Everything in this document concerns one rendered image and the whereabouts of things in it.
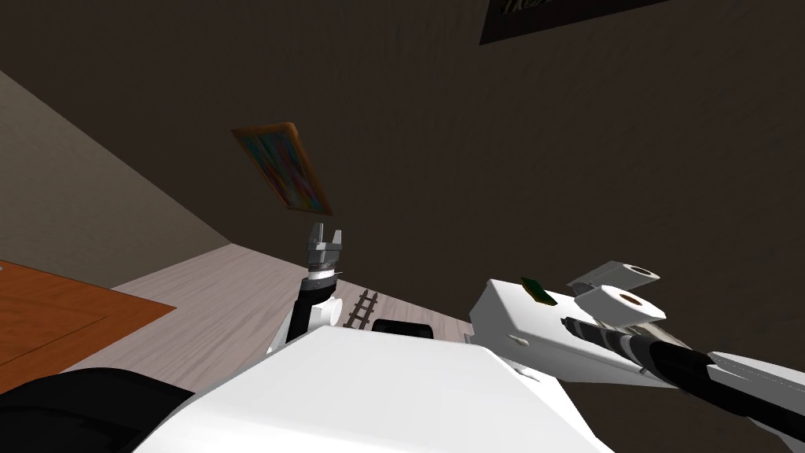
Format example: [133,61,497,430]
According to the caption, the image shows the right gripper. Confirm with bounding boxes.
[561,316,621,354]

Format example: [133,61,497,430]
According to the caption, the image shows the white cabinet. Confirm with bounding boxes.
[466,278,678,389]

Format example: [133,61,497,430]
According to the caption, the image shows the dark ladder-shaped track piece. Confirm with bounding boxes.
[342,289,380,330]

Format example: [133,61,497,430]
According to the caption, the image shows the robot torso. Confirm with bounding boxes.
[131,319,615,453]

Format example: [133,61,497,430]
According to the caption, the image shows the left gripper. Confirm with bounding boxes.
[305,223,344,274]

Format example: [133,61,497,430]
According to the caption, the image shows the small green flat block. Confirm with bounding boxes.
[519,276,559,308]

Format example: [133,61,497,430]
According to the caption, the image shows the orange framed colourful picture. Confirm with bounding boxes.
[230,122,334,217]

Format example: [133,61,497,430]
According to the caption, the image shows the brown wooden table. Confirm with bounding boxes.
[0,259,178,395]

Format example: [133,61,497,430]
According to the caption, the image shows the dark framed picture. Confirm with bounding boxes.
[478,0,669,46]

